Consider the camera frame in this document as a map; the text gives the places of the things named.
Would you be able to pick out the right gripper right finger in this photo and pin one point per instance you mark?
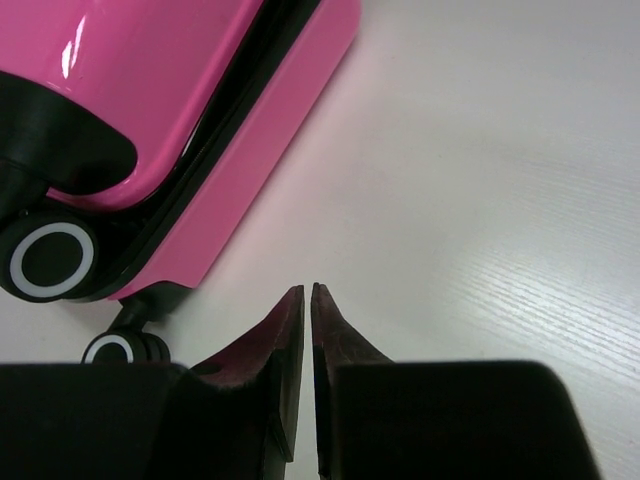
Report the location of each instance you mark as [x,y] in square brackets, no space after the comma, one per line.
[380,419]

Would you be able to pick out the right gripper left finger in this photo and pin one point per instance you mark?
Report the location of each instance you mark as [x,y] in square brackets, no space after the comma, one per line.
[232,416]

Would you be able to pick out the pink hard-shell suitcase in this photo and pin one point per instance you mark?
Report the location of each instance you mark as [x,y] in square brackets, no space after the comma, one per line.
[135,135]

